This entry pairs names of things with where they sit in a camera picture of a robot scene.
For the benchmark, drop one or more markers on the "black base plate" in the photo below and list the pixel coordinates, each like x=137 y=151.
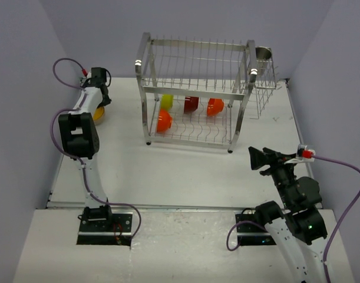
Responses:
x=249 y=234
x=116 y=231

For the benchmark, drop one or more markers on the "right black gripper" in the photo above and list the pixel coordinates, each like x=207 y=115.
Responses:
x=258 y=158

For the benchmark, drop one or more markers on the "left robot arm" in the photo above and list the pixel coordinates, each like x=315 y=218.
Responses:
x=81 y=142

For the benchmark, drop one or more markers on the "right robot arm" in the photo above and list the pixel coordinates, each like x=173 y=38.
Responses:
x=297 y=227

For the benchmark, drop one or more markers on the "wire cutlery basket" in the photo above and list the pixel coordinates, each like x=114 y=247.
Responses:
x=264 y=87

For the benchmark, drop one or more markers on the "dark red bowl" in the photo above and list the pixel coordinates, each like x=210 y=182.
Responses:
x=190 y=104

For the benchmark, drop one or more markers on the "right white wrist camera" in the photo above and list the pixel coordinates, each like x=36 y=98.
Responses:
x=304 y=154

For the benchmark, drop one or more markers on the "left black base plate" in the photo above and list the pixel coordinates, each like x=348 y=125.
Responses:
x=116 y=231

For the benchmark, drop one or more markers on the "lime green bowl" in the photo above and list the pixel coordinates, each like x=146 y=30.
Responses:
x=167 y=102

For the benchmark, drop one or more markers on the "orange bowl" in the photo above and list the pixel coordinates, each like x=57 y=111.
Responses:
x=215 y=106
x=164 y=121

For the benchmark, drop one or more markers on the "steel utensil cup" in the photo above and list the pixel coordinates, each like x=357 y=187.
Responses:
x=263 y=56

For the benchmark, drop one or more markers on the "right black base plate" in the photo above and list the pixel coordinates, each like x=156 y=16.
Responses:
x=249 y=234

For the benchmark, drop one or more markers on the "steel two-tier dish rack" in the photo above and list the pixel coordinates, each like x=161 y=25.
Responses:
x=195 y=68

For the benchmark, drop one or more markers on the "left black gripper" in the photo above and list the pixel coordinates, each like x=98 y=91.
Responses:
x=105 y=102

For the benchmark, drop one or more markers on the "yellow bowl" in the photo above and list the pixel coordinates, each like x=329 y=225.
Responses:
x=99 y=114

